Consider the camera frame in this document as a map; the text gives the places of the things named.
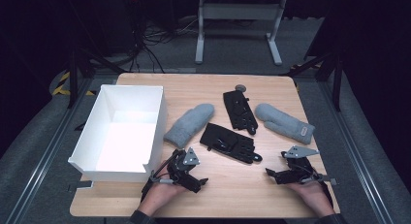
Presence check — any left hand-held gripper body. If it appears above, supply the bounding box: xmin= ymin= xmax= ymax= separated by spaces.
xmin=149 ymin=146 xmax=201 ymax=187

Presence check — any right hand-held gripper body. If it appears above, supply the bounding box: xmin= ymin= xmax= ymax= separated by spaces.
xmin=279 ymin=144 xmax=339 ymax=186

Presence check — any person's right hand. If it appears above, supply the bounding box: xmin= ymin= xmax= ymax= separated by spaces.
xmin=285 ymin=180 xmax=336 ymax=219

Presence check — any plain grey mitten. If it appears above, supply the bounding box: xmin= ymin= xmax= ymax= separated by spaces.
xmin=163 ymin=103 xmax=216 ymax=149

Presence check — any wide black fingerless glove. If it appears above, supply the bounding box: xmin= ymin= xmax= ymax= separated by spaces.
xmin=199 ymin=122 xmax=264 ymax=165

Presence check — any grey mitten with label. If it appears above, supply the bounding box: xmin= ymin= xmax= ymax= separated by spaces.
xmin=254 ymin=102 xmax=316 ymax=145

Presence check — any white open box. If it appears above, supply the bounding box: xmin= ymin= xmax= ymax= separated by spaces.
xmin=67 ymin=83 xmax=169 ymax=183

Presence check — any narrow black fingerless glove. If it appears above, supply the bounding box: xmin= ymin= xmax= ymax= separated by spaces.
xmin=222 ymin=89 xmax=259 ymax=137

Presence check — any black metal stand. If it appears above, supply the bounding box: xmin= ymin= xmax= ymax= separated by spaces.
xmin=65 ymin=44 xmax=128 ymax=110
xmin=280 ymin=50 xmax=344 ymax=112

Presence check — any yellow and black floor tape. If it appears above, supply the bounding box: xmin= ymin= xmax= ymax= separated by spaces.
xmin=50 ymin=71 xmax=98 ymax=97

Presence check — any aluminium rail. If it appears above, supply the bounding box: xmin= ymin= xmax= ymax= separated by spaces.
xmin=317 ymin=80 xmax=395 ymax=224
xmin=5 ymin=78 xmax=95 ymax=224

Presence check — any bundle of black cables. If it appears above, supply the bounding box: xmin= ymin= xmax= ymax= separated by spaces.
xmin=127 ymin=16 xmax=202 ymax=74

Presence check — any white desk frame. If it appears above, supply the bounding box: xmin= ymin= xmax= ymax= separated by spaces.
xmin=194 ymin=0 xmax=288 ymax=67

